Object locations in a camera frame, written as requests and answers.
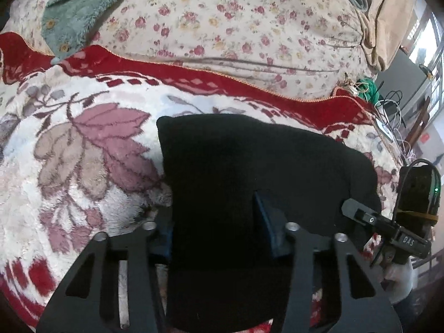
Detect white plastic bag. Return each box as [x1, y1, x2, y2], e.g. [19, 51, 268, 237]
[382, 260, 417, 304]

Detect green fleece blanket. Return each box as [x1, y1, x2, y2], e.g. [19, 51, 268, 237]
[41, 0, 163, 65]

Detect floral bed quilt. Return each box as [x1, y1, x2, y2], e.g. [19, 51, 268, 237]
[0, 0, 379, 103]

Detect red leaf-print plush blanket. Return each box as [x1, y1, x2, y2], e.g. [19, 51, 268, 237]
[0, 31, 406, 333]

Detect dark grey panel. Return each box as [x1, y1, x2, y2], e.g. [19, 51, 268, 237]
[376, 48, 431, 120]

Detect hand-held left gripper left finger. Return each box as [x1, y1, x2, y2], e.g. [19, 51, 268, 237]
[36, 211, 174, 333]

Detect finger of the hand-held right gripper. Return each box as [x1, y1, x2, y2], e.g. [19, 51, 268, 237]
[341, 198, 398, 239]

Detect black pants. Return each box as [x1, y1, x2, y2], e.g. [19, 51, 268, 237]
[157, 113, 382, 333]

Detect green rope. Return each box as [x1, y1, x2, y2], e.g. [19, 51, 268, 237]
[359, 78, 380, 105]

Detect white cable bundle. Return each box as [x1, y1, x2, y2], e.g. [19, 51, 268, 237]
[374, 99, 418, 157]

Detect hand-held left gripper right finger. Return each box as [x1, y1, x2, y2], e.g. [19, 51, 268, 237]
[253, 191, 403, 333]

